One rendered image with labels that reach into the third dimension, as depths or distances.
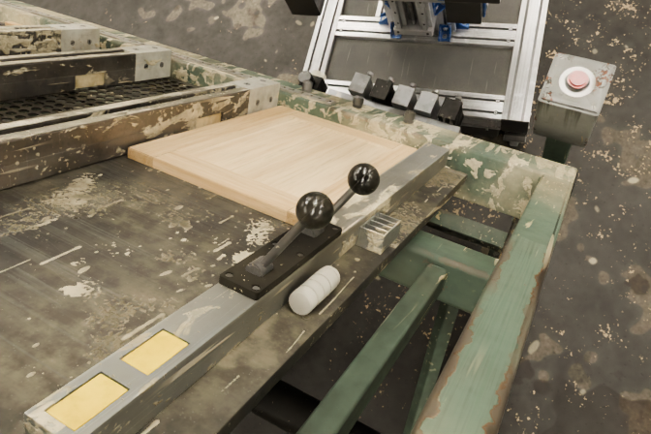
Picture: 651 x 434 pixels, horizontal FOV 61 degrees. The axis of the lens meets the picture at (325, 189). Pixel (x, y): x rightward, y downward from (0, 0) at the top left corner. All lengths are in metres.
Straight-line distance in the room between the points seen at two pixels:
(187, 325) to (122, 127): 0.51
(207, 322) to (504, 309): 0.32
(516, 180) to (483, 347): 0.66
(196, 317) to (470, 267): 0.49
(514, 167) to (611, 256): 0.97
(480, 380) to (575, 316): 1.52
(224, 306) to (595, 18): 2.10
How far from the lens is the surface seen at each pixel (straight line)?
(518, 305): 0.67
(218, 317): 0.55
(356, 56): 2.19
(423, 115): 1.43
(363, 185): 0.63
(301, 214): 0.53
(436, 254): 0.92
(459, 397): 0.52
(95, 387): 0.48
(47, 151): 0.90
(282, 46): 2.58
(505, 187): 1.21
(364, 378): 0.66
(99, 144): 0.96
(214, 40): 2.75
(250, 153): 1.02
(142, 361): 0.50
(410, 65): 2.13
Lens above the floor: 2.02
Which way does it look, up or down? 66 degrees down
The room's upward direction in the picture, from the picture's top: 41 degrees counter-clockwise
